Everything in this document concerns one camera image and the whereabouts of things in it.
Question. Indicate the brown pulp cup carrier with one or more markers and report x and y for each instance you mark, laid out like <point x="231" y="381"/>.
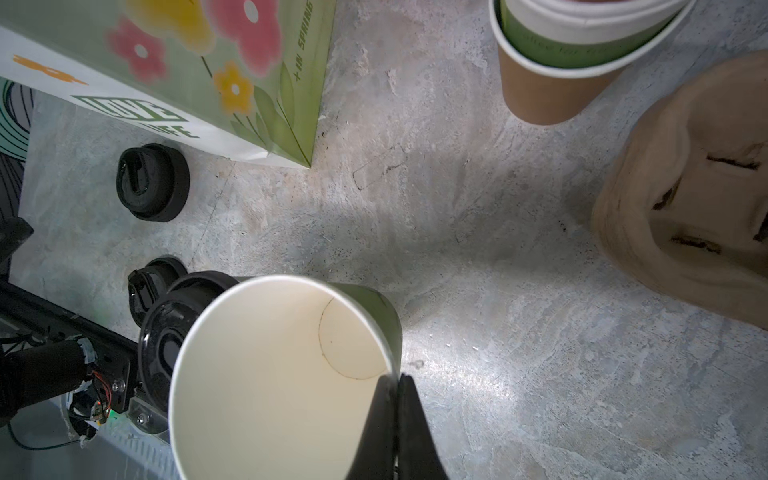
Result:
<point x="684" y="210"/>

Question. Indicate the black cup lid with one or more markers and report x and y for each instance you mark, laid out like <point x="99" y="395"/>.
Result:
<point x="153" y="182"/>
<point x="165" y="301"/>

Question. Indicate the white slotted cable duct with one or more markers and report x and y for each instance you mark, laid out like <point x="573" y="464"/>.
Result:
<point x="150" y="453"/>

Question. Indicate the stack of paper cups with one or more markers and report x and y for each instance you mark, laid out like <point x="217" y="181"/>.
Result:
<point x="556" y="57"/>

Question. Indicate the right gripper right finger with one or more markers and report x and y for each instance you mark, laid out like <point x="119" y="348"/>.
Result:
<point x="416" y="452"/>

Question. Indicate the green paper coffee cup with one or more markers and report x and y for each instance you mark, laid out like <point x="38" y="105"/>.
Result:
<point x="145" y="416"/>

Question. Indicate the white paper takeout bag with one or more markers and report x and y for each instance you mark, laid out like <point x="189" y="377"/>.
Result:
<point x="242" y="79"/>

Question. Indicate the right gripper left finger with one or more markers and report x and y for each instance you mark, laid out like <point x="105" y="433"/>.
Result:
<point x="375" y="455"/>

